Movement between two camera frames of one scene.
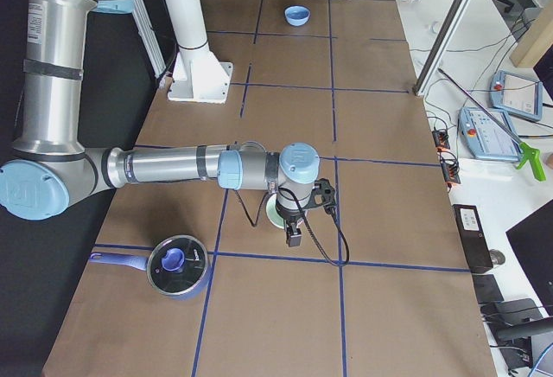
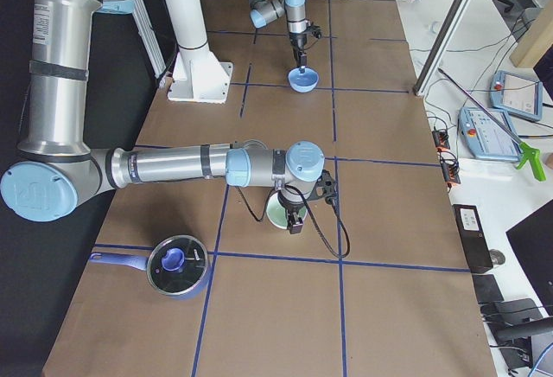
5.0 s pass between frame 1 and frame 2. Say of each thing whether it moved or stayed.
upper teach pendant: stayed
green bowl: stayed
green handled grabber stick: stayed
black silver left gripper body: stayed
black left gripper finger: moved
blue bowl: moved
